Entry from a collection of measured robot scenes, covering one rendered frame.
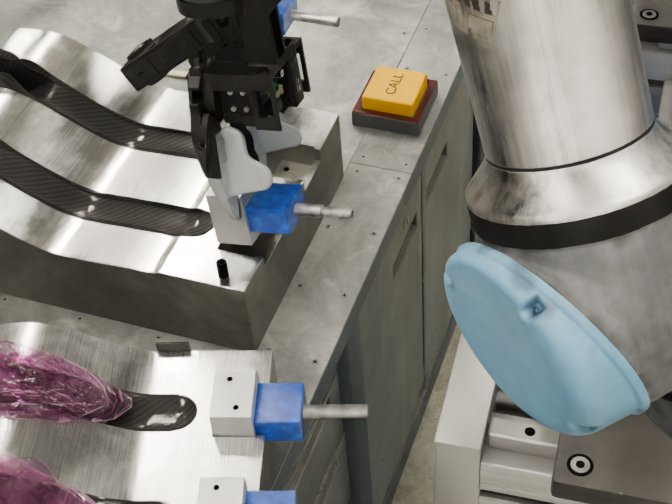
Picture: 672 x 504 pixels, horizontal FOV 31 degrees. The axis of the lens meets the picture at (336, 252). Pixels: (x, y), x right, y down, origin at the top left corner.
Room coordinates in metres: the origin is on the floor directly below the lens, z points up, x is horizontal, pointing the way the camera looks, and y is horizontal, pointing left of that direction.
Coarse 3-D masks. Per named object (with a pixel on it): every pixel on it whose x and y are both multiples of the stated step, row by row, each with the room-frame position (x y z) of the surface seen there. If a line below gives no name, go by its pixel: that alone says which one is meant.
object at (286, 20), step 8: (288, 0) 1.10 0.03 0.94; (296, 0) 1.11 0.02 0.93; (280, 8) 1.09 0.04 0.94; (288, 8) 1.09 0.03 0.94; (296, 8) 1.11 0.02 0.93; (280, 16) 1.08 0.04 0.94; (288, 16) 1.09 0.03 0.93; (296, 16) 1.09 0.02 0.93; (304, 16) 1.09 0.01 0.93; (312, 16) 1.08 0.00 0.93; (320, 16) 1.08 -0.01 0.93; (328, 16) 1.08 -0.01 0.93; (336, 16) 1.08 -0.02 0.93; (288, 24) 1.09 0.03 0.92; (320, 24) 1.08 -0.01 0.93; (328, 24) 1.07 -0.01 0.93; (336, 24) 1.07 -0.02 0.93
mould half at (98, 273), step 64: (64, 64) 1.05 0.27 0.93; (0, 128) 0.94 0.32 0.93; (64, 128) 0.96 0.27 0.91; (320, 128) 0.95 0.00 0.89; (0, 192) 0.87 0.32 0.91; (128, 192) 0.88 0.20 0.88; (192, 192) 0.87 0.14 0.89; (320, 192) 0.91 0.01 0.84; (0, 256) 0.83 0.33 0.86; (64, 256) 0.80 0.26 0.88; (128, 256) 0.79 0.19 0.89; (192, 256) 0.78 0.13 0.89; (256, 256) 0.77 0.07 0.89; (128, 320) 0.78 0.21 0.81; (192, 320) 0.75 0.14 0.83; (256, 320) 0.74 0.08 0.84
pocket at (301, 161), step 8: (272, 152) 0.92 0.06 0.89; (280, 152) 0.93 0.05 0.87; (288, 152) 0.93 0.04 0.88; (296, 152) 0.93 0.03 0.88; (304, 152) 0.92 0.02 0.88; (312, 152) 0.92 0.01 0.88; (272, 160) 0.92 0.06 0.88; (280, 160) 0.93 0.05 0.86; (288, 160) 0.93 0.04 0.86; (296, 160) 0.93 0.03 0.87; (304, 160) 0.92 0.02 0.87; (312, 160) 0.92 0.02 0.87; (320, 160) 0.91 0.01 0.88; (272, 168) 0.91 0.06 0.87; (280, 168) 0.92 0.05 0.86; (288, 168) 0.92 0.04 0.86; (296, 168) 0.92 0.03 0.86; (304, 168) 0.92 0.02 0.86; (312, 168) 0.90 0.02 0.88; (280, 176) 0.91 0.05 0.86; (288, 176) 0.91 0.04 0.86; (296, 176) 0.91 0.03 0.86; (304, 176) 0.91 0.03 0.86; (312, 176) 0.89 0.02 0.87; (304, 184) 0.88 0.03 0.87
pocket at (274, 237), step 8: (256, 240) 0.82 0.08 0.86; (264, 240) 0.82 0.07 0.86; (272, 240) 0.81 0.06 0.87; (224, 248) 0.80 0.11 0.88; (232, 248) 0.81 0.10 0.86; (240, 248) 0.81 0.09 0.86; (248, 248) 0.81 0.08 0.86; (256, 248) 0.81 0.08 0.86; (264, 248) 0.81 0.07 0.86; (272, 248) 0.80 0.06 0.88; (264, 256) 0.79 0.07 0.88; (264, 264) 0.78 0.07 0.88
